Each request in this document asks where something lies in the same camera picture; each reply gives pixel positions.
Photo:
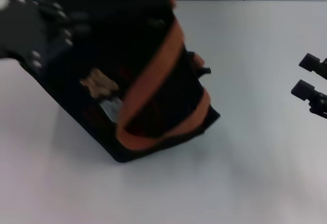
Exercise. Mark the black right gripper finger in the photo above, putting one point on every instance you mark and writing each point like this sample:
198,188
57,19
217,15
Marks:
304,89
310,62

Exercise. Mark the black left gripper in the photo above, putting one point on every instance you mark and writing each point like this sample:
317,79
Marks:
20,32

